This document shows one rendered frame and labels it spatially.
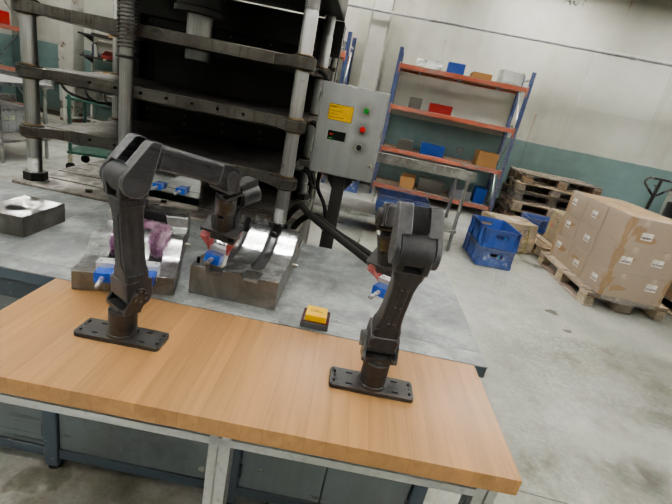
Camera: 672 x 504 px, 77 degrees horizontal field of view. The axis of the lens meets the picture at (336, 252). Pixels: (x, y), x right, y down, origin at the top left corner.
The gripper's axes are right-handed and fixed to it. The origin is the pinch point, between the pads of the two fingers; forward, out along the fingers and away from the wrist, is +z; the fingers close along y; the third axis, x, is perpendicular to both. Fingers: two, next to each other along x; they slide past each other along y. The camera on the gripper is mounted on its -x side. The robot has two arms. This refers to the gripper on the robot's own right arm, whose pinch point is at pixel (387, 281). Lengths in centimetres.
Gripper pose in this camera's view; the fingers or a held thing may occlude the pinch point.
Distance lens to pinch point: 125.1
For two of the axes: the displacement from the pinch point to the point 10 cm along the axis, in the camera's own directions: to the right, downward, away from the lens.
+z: 0.8, 7.1, 7.0
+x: -5.4, 6.2, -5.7
